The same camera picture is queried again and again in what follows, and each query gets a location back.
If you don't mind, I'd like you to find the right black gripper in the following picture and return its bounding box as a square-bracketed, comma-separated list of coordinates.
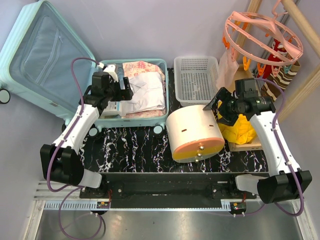
[203, 87, 243, 127]

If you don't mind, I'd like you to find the white shirt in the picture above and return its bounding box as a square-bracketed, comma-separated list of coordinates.
[121, 72, 166, 114]

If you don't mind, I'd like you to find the white round drum box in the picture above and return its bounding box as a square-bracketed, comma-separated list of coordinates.
[165, 105, 225, 163]

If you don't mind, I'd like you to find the light blue hard-shell suitcase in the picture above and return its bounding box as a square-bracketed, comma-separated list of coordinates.
[0, 0, 169, 134]

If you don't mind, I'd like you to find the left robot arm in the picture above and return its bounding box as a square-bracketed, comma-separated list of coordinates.
[40, 71, 133, 198]

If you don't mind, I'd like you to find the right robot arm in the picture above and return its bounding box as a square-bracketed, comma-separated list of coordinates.
[204, 78, 312, 204]

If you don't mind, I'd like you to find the white toiletry pack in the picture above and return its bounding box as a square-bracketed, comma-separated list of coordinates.
[101, 101, 125, 117]

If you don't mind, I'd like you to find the cream pink-print cloth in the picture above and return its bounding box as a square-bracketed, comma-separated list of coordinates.
[122, 60, 166, 118]

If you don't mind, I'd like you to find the yellow cloth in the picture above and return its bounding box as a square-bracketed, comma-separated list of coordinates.
[218, 114, 256, 143]

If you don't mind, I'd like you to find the translucent pink plastic bag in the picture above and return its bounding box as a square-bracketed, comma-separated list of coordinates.
[216, 49, 239, 90]

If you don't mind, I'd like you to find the wooden tray base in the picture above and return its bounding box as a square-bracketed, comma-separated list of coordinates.
[228, 63, 263, 152]

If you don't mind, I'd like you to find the white perforated plastic basket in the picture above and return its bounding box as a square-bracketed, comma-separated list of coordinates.
[173, 56, 219, 107]

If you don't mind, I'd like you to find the brown striped cloth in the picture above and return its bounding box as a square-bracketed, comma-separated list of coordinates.
[261, 61, 301, 101]

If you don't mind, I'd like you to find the black marble pattern mat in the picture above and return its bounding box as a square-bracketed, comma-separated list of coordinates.
[49, 66, 288, 174]

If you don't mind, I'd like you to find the pink round clip hanger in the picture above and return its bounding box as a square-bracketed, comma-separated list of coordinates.
[222, 11, 303, 76]

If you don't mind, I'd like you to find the red cloth item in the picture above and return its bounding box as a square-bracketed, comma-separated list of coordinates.
[259, 39, 291, 78]

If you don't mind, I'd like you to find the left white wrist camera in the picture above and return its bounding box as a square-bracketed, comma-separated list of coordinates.
[97, 62, 119, 82]

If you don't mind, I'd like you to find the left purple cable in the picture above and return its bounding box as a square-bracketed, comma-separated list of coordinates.
[46, 57, 107, 240]

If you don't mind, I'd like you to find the wooden hanger rack frame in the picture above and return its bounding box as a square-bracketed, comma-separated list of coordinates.
[234, 0, 320, 116]

